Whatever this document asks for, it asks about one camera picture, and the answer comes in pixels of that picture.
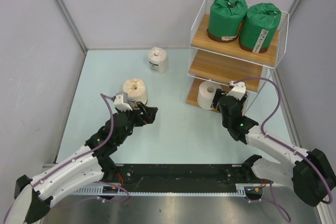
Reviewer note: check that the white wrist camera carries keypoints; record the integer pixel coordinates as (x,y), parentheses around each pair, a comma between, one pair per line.
(120,102)
(238,89)

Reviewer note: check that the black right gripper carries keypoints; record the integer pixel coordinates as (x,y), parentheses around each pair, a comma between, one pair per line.
(216,98)

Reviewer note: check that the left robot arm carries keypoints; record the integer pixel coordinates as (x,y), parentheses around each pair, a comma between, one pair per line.
(89,164)

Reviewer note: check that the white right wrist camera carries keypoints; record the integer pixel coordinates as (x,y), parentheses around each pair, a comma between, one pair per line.
(238,89)

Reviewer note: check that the white wire wooden shelf rack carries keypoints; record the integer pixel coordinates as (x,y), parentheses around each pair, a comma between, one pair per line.
(223,63)

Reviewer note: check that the unwrapped white paper roll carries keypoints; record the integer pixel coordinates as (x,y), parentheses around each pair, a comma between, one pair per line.
(206,93)

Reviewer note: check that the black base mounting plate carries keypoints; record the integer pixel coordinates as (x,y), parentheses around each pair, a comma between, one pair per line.
(180,175)

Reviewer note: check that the white slotted cable duct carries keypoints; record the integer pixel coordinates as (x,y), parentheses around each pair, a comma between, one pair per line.
(233,190)

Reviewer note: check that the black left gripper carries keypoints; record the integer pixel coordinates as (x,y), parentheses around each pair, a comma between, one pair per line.
(147,117)

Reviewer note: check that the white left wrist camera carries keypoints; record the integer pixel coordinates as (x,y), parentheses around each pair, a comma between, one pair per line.
(120,102)

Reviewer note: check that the cream cartoon roll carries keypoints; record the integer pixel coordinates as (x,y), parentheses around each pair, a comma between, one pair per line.
(136,90)

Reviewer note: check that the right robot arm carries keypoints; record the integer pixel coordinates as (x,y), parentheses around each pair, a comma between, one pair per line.
(308,173)

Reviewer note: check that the green paper roll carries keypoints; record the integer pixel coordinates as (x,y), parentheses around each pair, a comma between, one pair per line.
(225,20)

